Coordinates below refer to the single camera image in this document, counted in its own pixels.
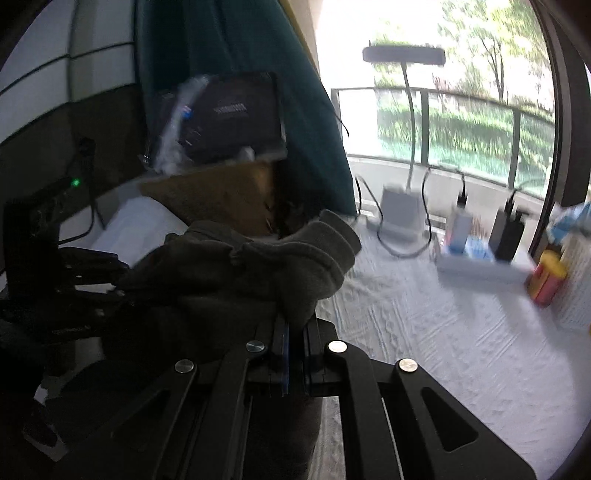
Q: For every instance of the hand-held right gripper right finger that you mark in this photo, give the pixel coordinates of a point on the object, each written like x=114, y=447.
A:
x=318, y=369

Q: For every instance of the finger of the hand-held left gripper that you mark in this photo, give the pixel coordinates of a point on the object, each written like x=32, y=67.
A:
x=92, y=265
x=69, y=318

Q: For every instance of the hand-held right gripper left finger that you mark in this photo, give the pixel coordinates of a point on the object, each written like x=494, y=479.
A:
x=281, y=364

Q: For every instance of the olive green t-shirt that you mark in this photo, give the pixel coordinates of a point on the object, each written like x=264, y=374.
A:
x=258, y=277

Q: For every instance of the cardboard box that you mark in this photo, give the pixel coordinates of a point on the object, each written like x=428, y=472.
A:
x=221, y=194

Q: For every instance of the white desk lamp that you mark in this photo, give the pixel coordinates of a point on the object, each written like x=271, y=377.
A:
x=401, y=210

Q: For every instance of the white charger block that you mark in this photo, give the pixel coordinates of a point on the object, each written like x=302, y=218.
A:
x=458, y=228

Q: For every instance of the blue packet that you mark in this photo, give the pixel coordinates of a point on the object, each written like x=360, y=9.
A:
x=479, y=249

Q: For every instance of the black box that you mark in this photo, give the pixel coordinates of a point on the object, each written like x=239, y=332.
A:
x=235, y=115

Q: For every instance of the black charger block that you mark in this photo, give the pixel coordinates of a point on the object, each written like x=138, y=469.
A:
x=505, y=228

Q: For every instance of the red jar yellow lid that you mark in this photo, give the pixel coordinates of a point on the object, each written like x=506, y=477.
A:
x=547, y=279

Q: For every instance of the teal curtain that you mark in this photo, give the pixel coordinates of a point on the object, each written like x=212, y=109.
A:
x=277, y=92

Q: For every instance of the white perforated basket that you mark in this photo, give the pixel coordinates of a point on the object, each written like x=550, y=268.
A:
x=577, y=286

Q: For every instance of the blue and white cloth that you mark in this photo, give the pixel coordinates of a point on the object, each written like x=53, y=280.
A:
x=569, y=221

